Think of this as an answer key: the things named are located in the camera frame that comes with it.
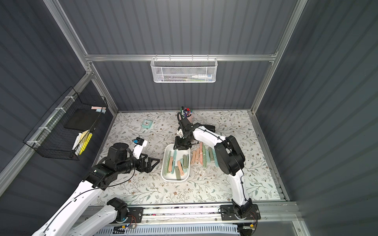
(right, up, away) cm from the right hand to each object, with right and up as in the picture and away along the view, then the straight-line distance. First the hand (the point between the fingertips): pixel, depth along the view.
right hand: (176, 148), depth 91 cm
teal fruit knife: (+20, -6, +4) cm, 21 cm away
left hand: (-10, -2, -19) cm, 22 cm away
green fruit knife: (+18, -10, +1) cm, 20 cm away
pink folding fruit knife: (+16, -4, +6) cm, 17 cm away
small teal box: (-24, +15, +19) cm, 34 cm away
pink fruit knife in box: (-4, -10, -2) cm, 11 cm away
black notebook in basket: (-48, +17, -14) cm, 53 cm away
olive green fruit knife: (+1, -16, -4) cm, 16 cm away
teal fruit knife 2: (+25, -8, +3) cm, 26 cm away
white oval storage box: (-1, -10, +1) cm, 10 cm away
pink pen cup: (+8, +20, +14) cm, 26 cm away
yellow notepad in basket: (-41, +5, -24) cm, 47 cm away
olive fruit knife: (+22, -5, +5) cm, 23 cm away
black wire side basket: (-55, +11, -20) cm, 59 cm away
